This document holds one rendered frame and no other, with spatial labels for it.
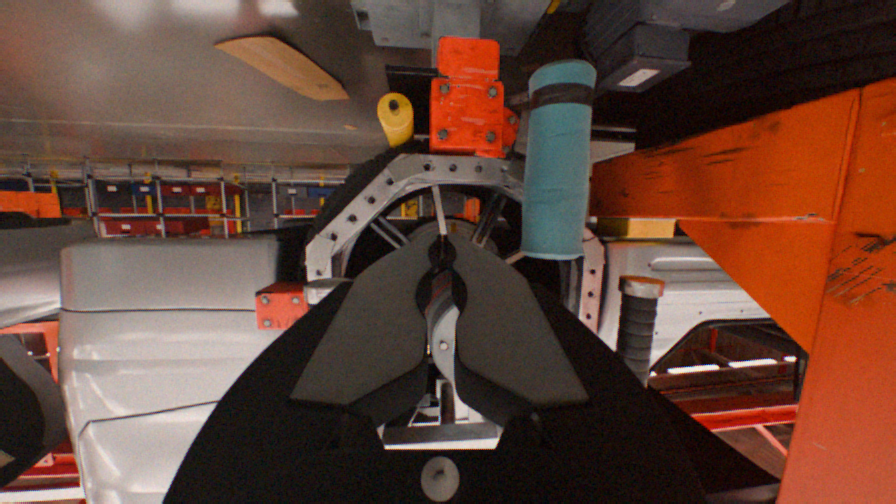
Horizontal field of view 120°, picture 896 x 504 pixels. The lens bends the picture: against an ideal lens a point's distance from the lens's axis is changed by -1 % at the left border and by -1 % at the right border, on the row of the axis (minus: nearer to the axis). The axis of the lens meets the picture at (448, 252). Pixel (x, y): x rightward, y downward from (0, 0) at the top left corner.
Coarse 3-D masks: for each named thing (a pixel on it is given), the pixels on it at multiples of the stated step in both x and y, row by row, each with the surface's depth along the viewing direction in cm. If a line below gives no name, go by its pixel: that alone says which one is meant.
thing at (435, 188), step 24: (408, 192) 55; (432, 192) 58; (456, 192) 78; (480, 192) 67; (504, 192) 57; (384, 216) 72; (504, 216) 79; (360, 240) 60; (408, 240) 58; (480, 240) 61; (360, 264) 72; (528, 264) 79; (552, 264) 64; (552, 288) 65; (432, 384) 65
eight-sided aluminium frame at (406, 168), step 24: (408, 168) 46; (432, 168) 47; (456, 168) 48; (480, 168) 49; (504, 168) 49; (384, 192) 47; (360, 216) 47; (336, 240) 47; (312, 264) 47; (336, 264) 51; (576, 264) 56; (600, 264) 52; (576, 288) 54; (600, 288) 53; (576, 312) 54; (432, 408) 57
